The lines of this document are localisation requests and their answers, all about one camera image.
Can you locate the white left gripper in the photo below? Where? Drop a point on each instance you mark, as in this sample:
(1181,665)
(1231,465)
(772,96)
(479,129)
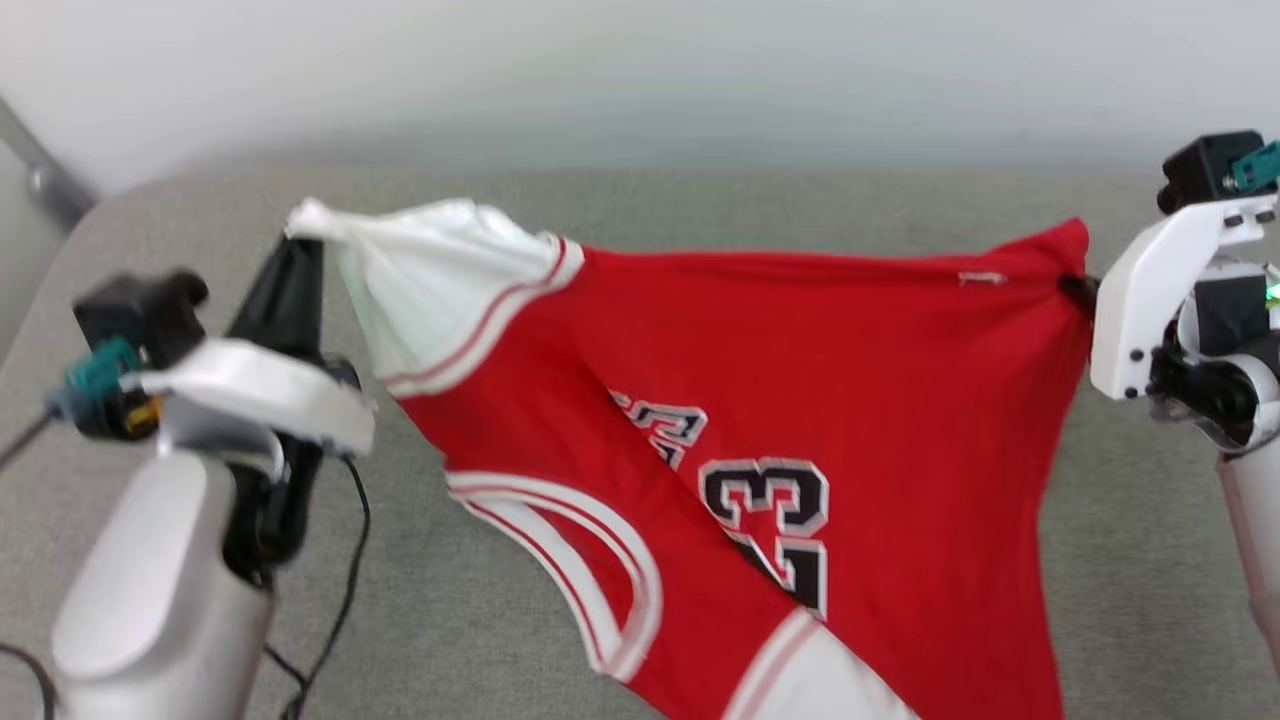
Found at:
(260,390)

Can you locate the red basketball jersey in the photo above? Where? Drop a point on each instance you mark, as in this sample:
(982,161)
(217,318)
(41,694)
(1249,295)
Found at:
(850,400)

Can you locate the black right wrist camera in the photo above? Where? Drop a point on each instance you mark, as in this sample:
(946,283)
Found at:
(1195,170)

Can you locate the grey metal wall trim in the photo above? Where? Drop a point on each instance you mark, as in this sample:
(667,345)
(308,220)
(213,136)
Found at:
(50,185)

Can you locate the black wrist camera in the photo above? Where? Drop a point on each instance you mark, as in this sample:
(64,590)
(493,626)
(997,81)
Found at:
(135,305)
(1195,170)

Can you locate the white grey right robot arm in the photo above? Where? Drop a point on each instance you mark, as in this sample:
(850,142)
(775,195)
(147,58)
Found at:
(1255,520)

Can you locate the small metal trim clip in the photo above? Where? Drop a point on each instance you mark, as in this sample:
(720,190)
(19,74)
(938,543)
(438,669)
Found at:
(39,179)

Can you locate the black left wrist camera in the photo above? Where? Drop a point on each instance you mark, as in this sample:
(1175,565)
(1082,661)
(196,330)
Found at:
(135,305)

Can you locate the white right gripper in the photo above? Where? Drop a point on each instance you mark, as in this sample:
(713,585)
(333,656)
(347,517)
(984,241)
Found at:
(1140,300)

